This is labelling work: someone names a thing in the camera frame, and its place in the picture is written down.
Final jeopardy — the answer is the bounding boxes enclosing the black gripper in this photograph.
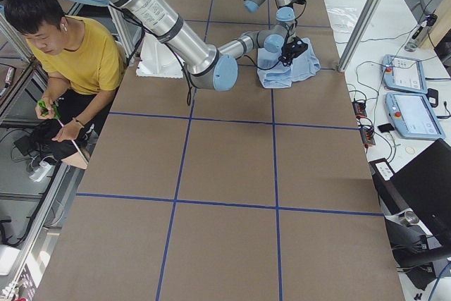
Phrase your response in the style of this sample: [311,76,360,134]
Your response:
[280,38,299,65]

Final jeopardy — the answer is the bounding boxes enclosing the light blue striped shirt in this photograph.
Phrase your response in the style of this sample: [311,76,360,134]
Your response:
[257,37,321,89]

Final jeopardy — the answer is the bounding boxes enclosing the clear plastic bag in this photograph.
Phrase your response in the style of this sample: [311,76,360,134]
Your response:
[326,5,359,33]

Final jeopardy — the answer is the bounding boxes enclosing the upper blue teach pendant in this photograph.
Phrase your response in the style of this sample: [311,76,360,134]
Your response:
[382,54,427,94]

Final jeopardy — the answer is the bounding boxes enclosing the blue teach pendant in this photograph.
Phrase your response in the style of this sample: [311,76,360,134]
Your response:
[382,54,427,94]
[385,92,445,140]

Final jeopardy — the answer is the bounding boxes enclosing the lower blue teach pendant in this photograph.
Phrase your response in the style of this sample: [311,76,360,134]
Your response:
[385,92,445,140]

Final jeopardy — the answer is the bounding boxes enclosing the black monitor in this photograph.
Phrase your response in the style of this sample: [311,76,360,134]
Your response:
[391,139,451,245]

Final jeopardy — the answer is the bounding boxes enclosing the person in yellow shirt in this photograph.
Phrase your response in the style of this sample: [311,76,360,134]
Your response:
[4,0,126,170]

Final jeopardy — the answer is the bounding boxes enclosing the green tool with rod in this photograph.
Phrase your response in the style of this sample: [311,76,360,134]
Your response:
[37,99,89,161]

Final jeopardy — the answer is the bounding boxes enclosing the white power strip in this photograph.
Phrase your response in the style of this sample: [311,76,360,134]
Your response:
[29,160,54,183]

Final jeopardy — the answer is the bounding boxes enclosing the aluminium frame post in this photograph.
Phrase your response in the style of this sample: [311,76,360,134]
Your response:
[337,0,381,73]

